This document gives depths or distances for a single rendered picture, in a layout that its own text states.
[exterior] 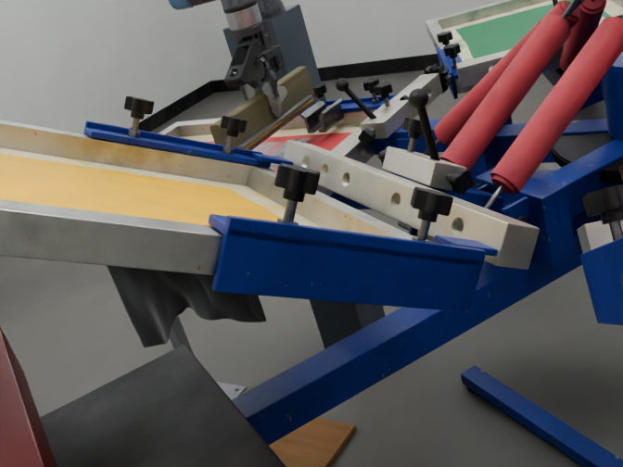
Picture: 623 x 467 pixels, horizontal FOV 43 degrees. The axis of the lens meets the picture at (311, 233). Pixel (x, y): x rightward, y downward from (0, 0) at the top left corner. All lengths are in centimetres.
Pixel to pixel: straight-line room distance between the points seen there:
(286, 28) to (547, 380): 133
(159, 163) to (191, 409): 38
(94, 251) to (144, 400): 55
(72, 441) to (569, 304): 203
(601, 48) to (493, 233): 42
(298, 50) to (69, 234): 187
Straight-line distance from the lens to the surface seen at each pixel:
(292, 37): 248
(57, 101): 608
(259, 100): 181
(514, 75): 131
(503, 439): 238
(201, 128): 236
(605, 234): 87
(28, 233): 67
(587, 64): 123
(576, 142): 148
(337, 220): 105
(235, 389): 287
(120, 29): 655
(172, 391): 120
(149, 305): 213
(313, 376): 115
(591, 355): 264
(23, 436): 96
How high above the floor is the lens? 157
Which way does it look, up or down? 24 degrees down
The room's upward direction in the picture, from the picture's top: 17 degrees counter-clockwise
